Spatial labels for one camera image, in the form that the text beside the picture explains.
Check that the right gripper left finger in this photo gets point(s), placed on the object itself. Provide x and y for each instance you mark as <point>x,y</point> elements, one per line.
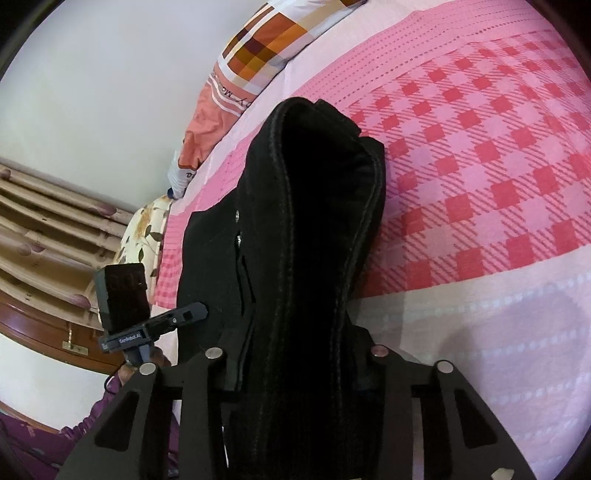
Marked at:
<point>207,432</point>

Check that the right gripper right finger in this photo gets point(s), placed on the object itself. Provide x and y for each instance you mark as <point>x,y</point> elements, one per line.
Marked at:
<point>387,434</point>

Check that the black pants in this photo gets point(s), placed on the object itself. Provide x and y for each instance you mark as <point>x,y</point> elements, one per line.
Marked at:
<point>275,262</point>

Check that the purple patterned clothing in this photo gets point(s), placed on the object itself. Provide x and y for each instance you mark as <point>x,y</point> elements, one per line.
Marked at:
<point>101,446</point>

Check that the floral yellow mattress side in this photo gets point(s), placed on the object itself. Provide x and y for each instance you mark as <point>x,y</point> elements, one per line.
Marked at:
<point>142,241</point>

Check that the wooden curtain pelmet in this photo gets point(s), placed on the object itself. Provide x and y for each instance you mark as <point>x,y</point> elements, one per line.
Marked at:
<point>54,338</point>

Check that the beige floral curtain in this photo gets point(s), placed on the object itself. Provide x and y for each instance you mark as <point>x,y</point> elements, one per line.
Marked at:
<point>53,240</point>

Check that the pink checkered bedsheet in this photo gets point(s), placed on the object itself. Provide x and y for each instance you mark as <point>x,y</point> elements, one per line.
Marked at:
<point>483,256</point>

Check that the orange checkered pillow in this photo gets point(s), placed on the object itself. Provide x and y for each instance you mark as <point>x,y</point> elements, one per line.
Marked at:
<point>273,36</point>

